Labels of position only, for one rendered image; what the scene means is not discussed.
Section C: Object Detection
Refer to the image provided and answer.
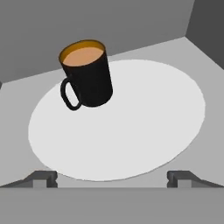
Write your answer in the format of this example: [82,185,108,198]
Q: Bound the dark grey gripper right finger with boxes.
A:
[166,170,224,189]

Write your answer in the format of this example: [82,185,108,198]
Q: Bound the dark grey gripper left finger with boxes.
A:
[0,170,59,189]

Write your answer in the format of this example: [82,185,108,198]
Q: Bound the black cup of tea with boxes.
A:
[58,39,114,111]

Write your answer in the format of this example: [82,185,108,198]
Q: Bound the white round turntable plate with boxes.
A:
[27,59,207,182]

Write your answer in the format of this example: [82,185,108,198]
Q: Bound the grey microwave oven interior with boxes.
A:
[0,0,224,189]

